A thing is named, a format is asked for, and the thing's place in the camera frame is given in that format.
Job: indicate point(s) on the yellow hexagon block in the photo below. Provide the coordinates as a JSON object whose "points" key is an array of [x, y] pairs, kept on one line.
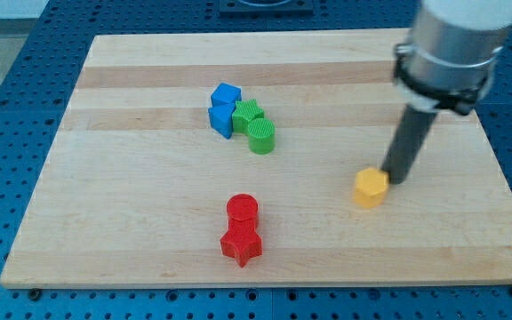
{"points": [[371, 187]]}

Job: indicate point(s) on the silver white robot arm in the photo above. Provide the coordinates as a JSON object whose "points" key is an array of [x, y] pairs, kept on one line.
{"points": [[448, 57]]}

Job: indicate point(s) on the green cylinder block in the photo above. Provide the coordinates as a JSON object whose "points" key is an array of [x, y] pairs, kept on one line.
{"points": [[261, 136]]}

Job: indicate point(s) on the wooden board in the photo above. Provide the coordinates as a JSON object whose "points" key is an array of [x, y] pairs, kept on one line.
{"points": [[134, 189]]}

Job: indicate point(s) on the red cylinder block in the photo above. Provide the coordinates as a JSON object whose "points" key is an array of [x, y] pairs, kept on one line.
{"points": [[242, 207]]}

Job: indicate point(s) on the green star block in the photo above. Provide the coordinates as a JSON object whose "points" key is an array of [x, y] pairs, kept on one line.
{"points": [[245, 111]]}

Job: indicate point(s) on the blue triangle block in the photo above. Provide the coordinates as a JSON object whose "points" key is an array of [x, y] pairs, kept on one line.
{"points": [[220, 118]]}

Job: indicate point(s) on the blue cube block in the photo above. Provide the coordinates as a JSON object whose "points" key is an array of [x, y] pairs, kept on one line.
{"points": [[225, 94]]}

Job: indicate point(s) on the red star block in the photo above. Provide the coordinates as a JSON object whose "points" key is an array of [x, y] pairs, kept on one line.
{"points": [[241, 241]]}

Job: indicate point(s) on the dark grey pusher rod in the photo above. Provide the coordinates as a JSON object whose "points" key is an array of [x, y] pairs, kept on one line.
{"points": [[407, 141]]}

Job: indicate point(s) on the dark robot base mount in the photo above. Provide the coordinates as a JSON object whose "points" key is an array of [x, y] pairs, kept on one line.
{"points": [[264, 7]]}

